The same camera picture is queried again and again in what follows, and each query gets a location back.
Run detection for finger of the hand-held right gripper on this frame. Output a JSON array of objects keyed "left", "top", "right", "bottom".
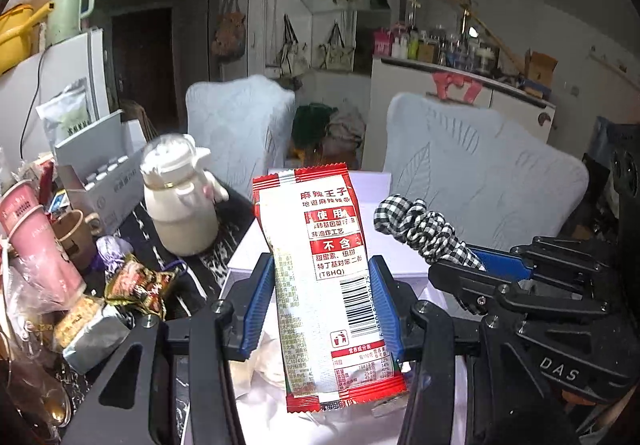
[
  {"left": 467, "top": 235, "right": 621, "bottom": 293},
  {"left": 427, "top": 259, "right": 613, "bottom": 326}
]

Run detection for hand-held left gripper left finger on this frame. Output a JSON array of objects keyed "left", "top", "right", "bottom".
[{"left": 60, "top": 252, "right": 277, "bottom": 445}]

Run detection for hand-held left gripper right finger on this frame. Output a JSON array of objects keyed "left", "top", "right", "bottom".
[{"left": 367, "top": 255, "right": 556, "bottom": 445}]

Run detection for black white checkered cloth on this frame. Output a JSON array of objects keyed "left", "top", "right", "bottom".
[{"left": 374, "top": 194, "right": 487, "bottom": 272}]

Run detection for red white snack packet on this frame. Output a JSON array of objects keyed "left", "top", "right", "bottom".
[{"left": 251, "top": 162, "right": 408, "bottom": 413}]

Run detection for white gift box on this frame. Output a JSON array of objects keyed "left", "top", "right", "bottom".
[{"left": 220, "top": 168, "right": 476, "bottom": 445}]

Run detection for large light blue covered chair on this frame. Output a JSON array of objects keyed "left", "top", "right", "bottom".
[{"left": 382, "top": 92, "right": 590, "bottom": 251}]

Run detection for brown red snack packet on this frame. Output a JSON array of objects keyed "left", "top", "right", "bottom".
[{"left": 104, "top": 254, "right": 182, "bottom": 321}]

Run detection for cream kettle pot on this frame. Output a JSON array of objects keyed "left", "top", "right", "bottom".
[{"left": 140, "top": 132, "right": 231, "bottom": 257}]

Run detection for white cabinet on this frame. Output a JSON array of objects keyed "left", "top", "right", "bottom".
[{"left": 370, "top": 56, "right": 557, "bottom": 171}]

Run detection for purple foil wrapper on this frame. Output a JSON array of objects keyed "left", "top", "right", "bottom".
[{"left": 95, "top": 235, "right": 133, "bottom": 276}]

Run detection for silver biscuit packet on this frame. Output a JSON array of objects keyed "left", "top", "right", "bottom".
[{"left": 52, "top": 297, "right": 133, "bottom": 373}]

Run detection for white carton of bottles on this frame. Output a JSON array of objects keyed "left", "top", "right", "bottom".
[{"left": 54, "top": 110, "right": 148, "bottom": 233}]

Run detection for small light blue covered chair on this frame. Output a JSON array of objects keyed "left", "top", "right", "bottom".
[{"left": 186, "top": 74, "right": 297, "bottom": 201}]

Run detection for pink rubber gloves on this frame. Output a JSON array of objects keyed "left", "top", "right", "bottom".
[{"left": 432, "top": 74, "right": 483, "bottom": 103}]

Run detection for grey cloth bundle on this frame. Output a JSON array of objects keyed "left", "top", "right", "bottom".
[{"left": 327, "top": 108, "right": 366, "bottom": 151}]

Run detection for green bag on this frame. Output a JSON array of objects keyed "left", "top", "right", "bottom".
[{"left": 292, "top": 104, "right": 338, "bottom": 156}]

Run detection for brown mug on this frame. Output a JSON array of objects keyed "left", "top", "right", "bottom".
[{"left": 51, "top": 210, "right": 101, "bottom": 271}]

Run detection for small cardboard box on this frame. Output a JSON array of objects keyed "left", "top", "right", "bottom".
[{"left": 524, "top": 50, "right": 559, "bottom": 88}]

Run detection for pink paper cup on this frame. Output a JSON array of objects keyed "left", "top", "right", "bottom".
[{"left": 0, "top": 180, "right": 86, "bottom": 306}]

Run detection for row of bottles and jars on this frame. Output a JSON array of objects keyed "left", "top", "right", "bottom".
[{"left": 392, "top": 0, "right": 501, "bottom": 76}]

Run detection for pink box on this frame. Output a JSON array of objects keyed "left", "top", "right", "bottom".
[{"left": 374, "top": 28, "right": 394, "bottom": 58}]

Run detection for dark wooden door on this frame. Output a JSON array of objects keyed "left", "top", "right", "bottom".
[{"left": 111, "top": 8, "right": 178, "bottom": 131}]

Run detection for green white pouch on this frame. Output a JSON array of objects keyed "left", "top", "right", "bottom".
[{"left": 36, "top": 80, "right": 93, "bottom": 146}]

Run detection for brown hanging bag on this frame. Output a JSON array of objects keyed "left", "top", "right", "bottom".
[{"left": 211, "top": 0, "right": 248, "bottom": 63}]

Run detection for white fridge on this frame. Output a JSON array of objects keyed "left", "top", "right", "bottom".
[{"left": 0, "top": 28, "right": 111, "bottom": 161}]

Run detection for green electric kettle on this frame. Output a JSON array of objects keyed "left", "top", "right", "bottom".
[{"left": 46, "top": 0, "right": 98, "bottom": 46}]

